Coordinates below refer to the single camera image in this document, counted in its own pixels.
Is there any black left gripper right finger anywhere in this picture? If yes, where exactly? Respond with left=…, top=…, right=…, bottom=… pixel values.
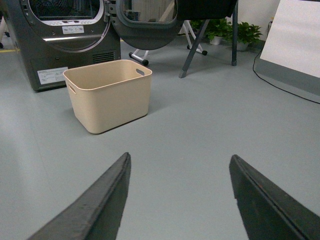
left=229, top=155, right=320, bottom=240

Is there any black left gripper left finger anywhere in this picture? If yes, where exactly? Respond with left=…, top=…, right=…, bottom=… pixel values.
left=30, top=152, right=131, bottom=240

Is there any beige plastic hamper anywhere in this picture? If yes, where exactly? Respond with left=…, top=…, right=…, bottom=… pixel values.
left=63, top=59, right=153, bottom=134

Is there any grey clothes hanger rack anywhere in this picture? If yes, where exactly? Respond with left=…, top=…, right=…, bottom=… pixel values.
left=179, top=2, right=239, bottom=79

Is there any white backdrop board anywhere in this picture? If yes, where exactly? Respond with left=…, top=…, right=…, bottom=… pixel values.
left=255, top=0, right=320, bottom=96

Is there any dark grey dryer machine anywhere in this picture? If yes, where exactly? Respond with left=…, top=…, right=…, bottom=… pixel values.
left=0, top=0, right=121, bottom=92

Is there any green potted plant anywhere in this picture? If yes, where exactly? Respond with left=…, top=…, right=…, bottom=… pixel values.
left=237, top=21, right=263, bottom=51
left=203, top=18, right=232, bottom=45

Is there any round dryer door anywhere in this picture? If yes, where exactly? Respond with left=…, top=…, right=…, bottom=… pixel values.
left=104, top=0, right=183, bottom=51

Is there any white folding stand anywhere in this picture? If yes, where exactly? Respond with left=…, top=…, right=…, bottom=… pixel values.
left=128, top=19, right=208, bottom=66

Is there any black garment on rack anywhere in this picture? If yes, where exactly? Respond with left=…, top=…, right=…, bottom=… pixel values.
left=176, top=0, right=238, bottom=21

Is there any black floor cable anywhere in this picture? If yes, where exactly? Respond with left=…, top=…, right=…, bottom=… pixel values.
left=252, top=21, right=320, bottom=105

